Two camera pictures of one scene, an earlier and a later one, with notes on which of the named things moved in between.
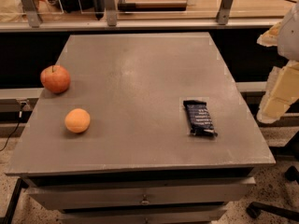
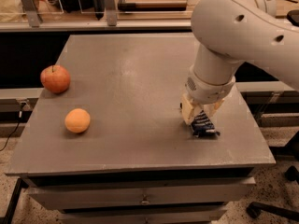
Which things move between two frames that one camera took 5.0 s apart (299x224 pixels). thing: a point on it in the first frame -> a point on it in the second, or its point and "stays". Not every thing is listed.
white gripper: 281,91 -> 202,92
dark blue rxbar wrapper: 199,119 stays
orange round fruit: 77,119 stays
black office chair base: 255,208 stays
